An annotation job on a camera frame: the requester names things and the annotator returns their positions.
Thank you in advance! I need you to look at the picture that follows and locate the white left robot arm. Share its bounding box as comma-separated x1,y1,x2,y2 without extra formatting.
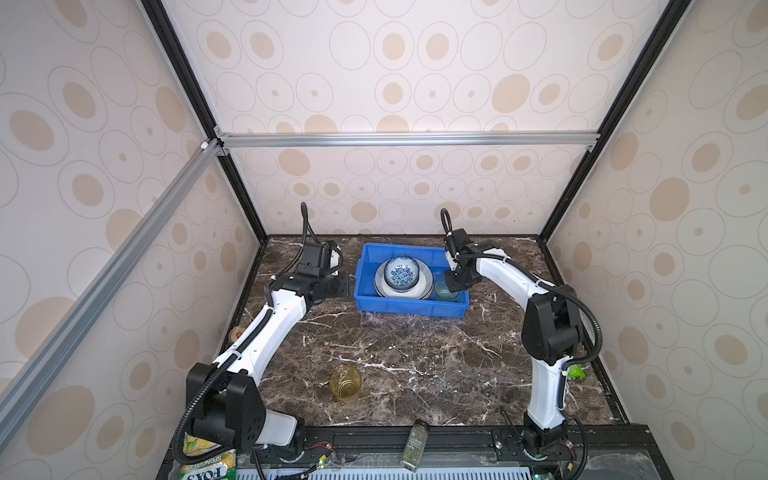
173,241,349,452

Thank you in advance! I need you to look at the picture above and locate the blue plastic bin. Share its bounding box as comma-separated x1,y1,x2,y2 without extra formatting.
354,243,469,318

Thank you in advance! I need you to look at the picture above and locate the green beverage can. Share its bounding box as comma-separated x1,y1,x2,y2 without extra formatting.
228,325,246,343

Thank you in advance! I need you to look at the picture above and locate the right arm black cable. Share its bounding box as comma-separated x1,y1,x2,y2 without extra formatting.
440,208,604,480

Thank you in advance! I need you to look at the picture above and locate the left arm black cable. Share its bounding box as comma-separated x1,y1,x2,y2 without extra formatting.
172,201,346,464

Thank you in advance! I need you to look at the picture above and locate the black right corner post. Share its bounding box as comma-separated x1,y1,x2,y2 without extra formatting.
539,0,693,245

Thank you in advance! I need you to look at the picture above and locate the blue dotted ceramic bowl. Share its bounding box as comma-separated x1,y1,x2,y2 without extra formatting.
384,255,421,291

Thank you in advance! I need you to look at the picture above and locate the yellow glass cup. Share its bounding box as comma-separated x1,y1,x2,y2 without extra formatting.
329,365,363,402

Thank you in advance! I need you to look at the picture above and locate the yellow green snack bag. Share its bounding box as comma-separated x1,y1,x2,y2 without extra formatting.
166,435,237,480

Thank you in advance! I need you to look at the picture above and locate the spice jar with herbs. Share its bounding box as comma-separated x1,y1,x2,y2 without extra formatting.
401,420,430,472

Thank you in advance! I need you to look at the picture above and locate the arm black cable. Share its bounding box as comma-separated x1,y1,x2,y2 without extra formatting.
172,201,346,464
440,208,604,480

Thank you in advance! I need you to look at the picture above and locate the black corner frame post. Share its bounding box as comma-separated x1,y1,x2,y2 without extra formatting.
140,0,269,244

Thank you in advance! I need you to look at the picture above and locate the black striped white plate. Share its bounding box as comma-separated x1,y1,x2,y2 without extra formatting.
374,255,434,300

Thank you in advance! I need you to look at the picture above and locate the green glass cup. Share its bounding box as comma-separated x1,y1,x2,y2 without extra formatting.
433,277,459,302

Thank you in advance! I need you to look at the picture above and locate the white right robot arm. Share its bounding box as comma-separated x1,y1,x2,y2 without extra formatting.
443,223,583,432

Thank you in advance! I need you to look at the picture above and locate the silver aluminium side rail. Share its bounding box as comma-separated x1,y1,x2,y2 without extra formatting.
1,138,222,448

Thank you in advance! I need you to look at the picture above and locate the small green packet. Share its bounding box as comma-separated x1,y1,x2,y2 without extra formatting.
567,365,586,379

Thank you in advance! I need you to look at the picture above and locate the silver aluminium crossbar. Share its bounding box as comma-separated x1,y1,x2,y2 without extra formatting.
220,130,600,149

